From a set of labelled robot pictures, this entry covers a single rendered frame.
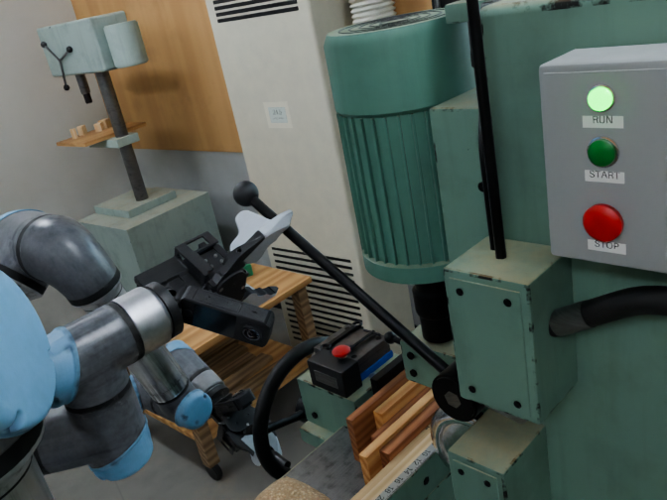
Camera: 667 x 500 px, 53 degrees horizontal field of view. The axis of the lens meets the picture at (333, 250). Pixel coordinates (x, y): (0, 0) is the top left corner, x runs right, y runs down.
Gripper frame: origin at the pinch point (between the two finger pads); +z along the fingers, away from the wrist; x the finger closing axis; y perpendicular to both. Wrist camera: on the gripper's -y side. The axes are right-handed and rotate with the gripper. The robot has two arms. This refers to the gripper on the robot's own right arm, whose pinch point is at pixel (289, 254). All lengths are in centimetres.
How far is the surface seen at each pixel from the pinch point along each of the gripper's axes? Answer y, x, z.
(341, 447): -17.8, 28.0, 0.0
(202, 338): 64, 118, 43
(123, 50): 176, 79, 88
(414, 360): -19.5, 10.8, 8.7
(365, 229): -8.0, -8.5, 4.3
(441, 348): -22.0, 6.1, 9.6
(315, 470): -17.7, 28.0, -5.9
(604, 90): -29, -43, -5
